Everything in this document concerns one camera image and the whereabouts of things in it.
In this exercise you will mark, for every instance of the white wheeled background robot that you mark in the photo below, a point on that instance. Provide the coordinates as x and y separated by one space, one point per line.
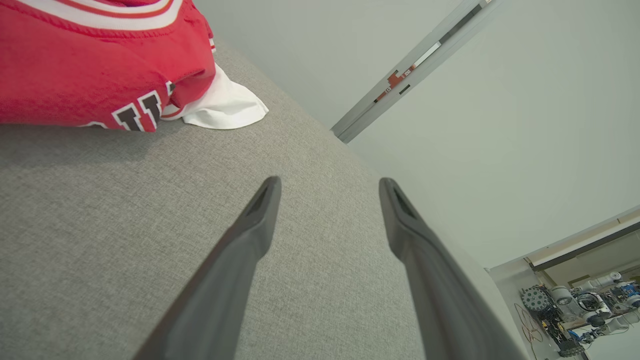
565 300

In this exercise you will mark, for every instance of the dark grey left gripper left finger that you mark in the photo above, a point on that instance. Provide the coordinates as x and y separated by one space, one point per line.
220 290

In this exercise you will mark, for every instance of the grey partition post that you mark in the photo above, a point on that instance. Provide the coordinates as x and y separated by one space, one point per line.
425 60

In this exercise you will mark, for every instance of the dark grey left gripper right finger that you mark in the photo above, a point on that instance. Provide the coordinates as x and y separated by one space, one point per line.
445 300

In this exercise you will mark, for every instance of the red jersey with white stripes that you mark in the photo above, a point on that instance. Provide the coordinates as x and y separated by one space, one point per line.
75 65

